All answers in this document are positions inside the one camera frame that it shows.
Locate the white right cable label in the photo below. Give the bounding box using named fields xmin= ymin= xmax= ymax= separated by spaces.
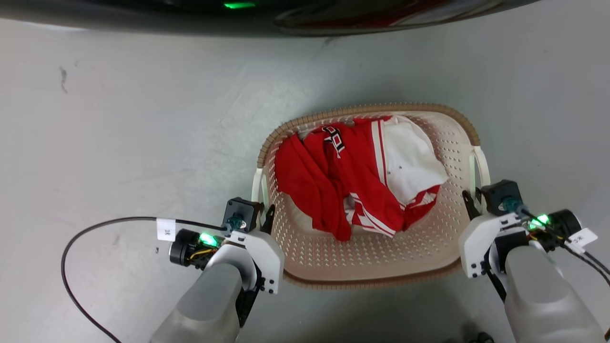
xmin=567 ymin=227 xmax=599 ymax=254

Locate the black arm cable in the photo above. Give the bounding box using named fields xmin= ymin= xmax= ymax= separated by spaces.
xmin=519 ymin=206 xmax=610 ymax=287
xmin=61 ymin=216 xmax=228 ymax=343

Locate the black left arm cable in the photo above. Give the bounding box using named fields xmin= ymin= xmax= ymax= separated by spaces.
xmin=61 ymin=216 xmax=228 ymax=343

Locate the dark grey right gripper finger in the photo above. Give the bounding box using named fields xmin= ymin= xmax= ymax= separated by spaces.
xmin=462 ymin=190 xmax=482 ymax=221

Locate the dark washing machine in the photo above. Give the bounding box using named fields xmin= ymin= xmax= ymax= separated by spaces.
xmin=0 ymin=0 xmax=544 ymax=38

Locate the beige perforated plastic laundry basket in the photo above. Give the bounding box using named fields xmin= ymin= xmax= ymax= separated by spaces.
xmin=251 ymin=102 xmax=491 ymax=291

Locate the white cable label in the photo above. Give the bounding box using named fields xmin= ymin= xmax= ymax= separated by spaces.
xmin=156 ymin=218 xmax=176 ymax=242
xmin=567 ymin=227 xmax=599 ymax=254

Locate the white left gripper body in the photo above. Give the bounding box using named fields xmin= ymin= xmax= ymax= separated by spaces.
xmin=222 ymin=229 xmax=285 ymax=294

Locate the red and white sports jersey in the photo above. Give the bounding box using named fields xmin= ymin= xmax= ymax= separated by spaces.
xmin=274 ymin=116 xmax=441 ymax=242

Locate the white left cable label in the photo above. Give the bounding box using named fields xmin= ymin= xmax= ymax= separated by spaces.
xmin=156 ymin=218 xmax=176 ymax=242

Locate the white garment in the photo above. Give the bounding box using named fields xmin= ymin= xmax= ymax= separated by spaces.
xmin=383 ymin=115 xmax=449 ymax=205

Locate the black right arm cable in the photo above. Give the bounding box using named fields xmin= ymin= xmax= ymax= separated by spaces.
xmin=519 ymin=206 xmax=610 ymax=287

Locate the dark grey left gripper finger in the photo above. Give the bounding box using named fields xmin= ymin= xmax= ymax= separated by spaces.
xmin=261 ymin=204 xmax=276 ymax=235

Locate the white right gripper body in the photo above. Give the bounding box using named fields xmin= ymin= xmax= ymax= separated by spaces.
xmin=458 ymin=212 xmax=525 ymax=280

